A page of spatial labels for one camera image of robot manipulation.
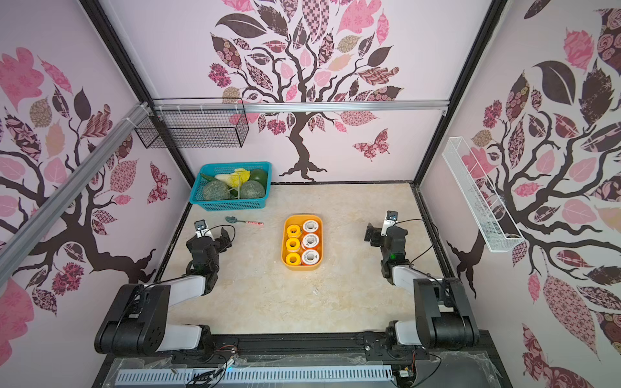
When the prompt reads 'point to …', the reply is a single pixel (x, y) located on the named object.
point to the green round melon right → (251, 189)
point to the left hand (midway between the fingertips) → (211, 235)
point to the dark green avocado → (259, 175)
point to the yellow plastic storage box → (298, 219)
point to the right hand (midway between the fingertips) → (381, 226)
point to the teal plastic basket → (219, 168)
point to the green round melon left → (216, 191)
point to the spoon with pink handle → (231, 220)
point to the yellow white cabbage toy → (236, 179)
